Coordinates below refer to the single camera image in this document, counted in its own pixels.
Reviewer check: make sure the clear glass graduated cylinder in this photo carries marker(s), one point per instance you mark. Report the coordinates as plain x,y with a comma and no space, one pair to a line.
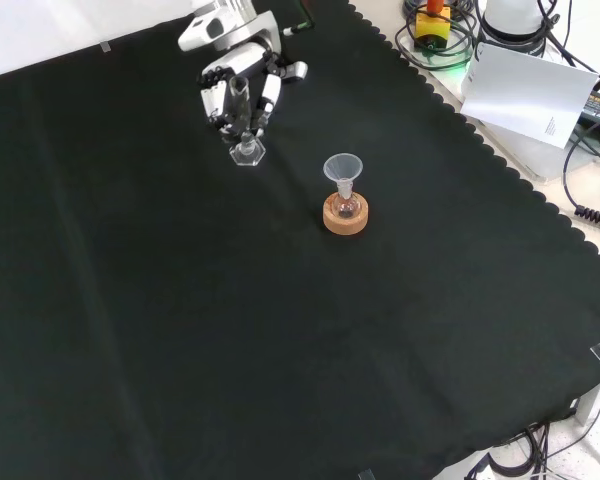
247,152

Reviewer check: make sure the yellow stop button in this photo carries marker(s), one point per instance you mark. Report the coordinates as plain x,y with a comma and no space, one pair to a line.
432,30

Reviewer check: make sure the clear plastic funnel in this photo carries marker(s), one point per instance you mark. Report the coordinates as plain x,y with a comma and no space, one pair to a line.
342,167

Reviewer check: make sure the clear round-bottom flask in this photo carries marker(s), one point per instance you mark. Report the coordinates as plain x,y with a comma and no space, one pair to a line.
345,205

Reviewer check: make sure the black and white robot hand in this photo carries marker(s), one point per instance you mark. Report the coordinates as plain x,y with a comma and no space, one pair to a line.
240,60

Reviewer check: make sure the black cloth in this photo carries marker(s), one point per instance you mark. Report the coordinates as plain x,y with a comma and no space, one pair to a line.
180,300

